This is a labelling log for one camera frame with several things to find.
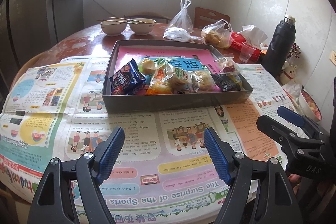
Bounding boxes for black snack packet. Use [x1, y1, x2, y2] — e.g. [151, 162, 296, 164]
[211, 73, 243, 92]

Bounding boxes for chopsticks on bowl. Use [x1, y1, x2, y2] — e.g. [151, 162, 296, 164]
[96, 19, 140, 24]
[109, 16, 150, 24]

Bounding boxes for chopsticks on right bowl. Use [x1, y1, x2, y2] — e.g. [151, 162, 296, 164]
[109, 16, 150, 24]

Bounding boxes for plastic bag of fried snacks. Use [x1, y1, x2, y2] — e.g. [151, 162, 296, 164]
[201, 19, 233, 49]

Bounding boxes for red package with tissue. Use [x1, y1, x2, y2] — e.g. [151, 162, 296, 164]
[230, 25, 268, 62]

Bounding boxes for white cat figurine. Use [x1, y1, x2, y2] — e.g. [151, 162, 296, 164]
[279, 61, 297, 85]

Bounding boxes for chopsticks on left bowl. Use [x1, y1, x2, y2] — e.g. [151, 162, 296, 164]
[96, 19, 140, 24]

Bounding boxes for clear plastic cup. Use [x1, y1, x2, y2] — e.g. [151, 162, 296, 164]
[239, 42, 256, 63]

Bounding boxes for dark cardboard box tray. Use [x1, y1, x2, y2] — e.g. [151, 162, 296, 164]
[102, 40, 253, 114]

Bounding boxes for red white snack bowl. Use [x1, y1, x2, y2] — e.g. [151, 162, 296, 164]
[298, 89, 322, 123]

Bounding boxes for black thermos bottle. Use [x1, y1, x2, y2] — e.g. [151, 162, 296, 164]
[261, 14, 296, 78]

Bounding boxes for clear knotted plastic bag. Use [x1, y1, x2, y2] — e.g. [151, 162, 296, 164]
[163, 0, 206, 44]

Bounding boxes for clear cookie pack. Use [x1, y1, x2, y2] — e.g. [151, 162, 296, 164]
[165, 63, 195, 94]

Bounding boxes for left beige bowl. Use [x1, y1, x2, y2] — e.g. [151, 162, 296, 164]
[100, 21, 127, 36]

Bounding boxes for orange cracker pack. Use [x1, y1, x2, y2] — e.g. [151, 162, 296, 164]
[146, 65, 173, 95]

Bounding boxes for clear red candy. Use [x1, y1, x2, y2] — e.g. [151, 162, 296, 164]
[214, 53, 239, 73]

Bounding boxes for right beige bowl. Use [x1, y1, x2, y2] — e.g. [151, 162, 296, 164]
[129, 18, 156, 36]

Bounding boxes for beige bowl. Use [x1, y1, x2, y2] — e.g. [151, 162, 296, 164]
[100, 21, 127, 36]
[129, 18, 156, 36]

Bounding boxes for blue Oreo pack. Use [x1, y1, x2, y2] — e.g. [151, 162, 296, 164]
[109, 59, 147, 96]

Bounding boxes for wooden chair back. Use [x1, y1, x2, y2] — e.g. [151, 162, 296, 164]
[194, 7, 230, 29]

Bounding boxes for colourful student newspaper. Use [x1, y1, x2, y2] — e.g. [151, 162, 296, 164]
[1, 58, 293, 223]

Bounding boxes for pink blue Chinese book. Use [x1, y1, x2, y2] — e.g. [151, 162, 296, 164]
[114, 45, 221, 93]

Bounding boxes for green pastry snack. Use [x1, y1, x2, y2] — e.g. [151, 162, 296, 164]
[139, 57, 168, 77]

